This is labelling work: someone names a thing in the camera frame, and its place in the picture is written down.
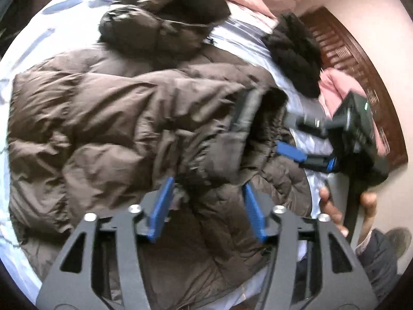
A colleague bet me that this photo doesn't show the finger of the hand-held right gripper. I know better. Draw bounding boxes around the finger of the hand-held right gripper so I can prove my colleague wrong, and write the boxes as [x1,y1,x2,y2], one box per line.
[277,140,340,174]
[284,112,336,137]

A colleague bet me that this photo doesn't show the light blue bed sheet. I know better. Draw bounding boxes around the light blue bed sheet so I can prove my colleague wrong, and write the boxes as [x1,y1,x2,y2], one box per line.
[0,0,343,310]

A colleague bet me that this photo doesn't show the dark wooden headboard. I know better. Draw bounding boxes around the dark wooden headboard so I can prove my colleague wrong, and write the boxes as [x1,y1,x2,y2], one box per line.
[298,6,409,170]

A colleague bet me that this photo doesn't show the brown puffer jacket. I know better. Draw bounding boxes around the brown puffer jacket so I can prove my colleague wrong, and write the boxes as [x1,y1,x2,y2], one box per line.
[6,0,313,310]

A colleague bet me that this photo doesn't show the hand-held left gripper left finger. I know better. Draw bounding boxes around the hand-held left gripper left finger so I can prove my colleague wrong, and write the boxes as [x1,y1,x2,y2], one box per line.
[35,177,176,310]

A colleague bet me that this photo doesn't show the person's right hand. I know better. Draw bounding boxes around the person's right hand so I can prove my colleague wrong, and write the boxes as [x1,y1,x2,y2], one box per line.
[319,187,378,250]

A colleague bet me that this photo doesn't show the grey shoe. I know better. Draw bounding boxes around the grey shoe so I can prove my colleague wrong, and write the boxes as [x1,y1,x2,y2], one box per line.
[385,228,413,260]

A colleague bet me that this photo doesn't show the folded pink blanket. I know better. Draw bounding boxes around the folded pink blanket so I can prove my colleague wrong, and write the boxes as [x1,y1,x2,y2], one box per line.
[319,68,389,157]

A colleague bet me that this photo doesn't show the black fluffy garment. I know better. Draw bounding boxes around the black fluffy garment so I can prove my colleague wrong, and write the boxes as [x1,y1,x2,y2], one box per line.
[263,13,323,99]

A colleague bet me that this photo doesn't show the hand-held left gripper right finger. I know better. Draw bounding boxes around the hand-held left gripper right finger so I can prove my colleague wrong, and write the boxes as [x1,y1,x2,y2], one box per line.
[242,182,378,310]

